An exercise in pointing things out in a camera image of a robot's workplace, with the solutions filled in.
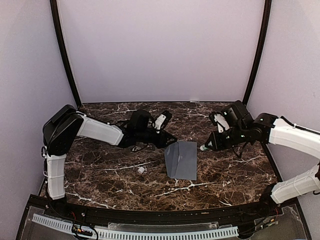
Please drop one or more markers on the black left frame post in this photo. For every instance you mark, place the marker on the black left frame post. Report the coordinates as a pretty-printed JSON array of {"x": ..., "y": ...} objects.
[{"x": 63, "y": 52}]

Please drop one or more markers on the black right frame post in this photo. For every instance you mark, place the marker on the black right frame post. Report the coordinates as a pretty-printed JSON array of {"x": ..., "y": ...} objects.
[{"x": 259, "y": 51}]

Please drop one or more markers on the grey envelope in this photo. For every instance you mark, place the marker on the grey envelope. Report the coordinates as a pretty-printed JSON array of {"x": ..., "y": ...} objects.
[{"x": 181, "y": 160}]

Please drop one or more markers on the black frame post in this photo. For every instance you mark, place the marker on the black frame post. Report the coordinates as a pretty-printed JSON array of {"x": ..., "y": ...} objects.
[
  {"x": 63, "y": 52},
  {"x": 259, "y": 51}
]

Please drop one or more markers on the grey slotted cable duct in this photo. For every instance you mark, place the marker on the grey slotted cable duct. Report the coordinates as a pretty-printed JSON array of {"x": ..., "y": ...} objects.
[{"x": 121, "y": 231}]

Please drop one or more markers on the black table edge rail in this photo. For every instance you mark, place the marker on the black table edge rail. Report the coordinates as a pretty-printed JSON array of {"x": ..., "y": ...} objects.
[{"x": 225, "y": 215}]

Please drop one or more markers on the white green glue stick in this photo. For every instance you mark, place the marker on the white green glue stick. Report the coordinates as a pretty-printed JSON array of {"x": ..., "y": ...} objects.
[{"x": 203, "y": 148}]

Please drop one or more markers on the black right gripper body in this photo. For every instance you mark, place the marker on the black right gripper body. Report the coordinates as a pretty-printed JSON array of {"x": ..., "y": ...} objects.
[{"x": 224, "y": 143}]

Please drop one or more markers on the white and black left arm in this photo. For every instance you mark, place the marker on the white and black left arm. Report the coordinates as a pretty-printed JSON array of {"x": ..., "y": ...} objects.
[{"x": 68, "y": 125}]

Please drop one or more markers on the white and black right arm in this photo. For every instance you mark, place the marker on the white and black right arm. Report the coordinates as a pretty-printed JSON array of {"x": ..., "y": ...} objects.
[{"x": 235, "y": 125}]

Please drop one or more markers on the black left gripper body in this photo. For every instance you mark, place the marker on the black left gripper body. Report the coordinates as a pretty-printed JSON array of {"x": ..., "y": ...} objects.
[{"x": 160, "y": 142}]

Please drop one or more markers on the white glue stick cap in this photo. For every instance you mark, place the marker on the white glue stick cap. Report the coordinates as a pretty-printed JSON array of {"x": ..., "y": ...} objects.
[{"x": 141, "y": 170}]

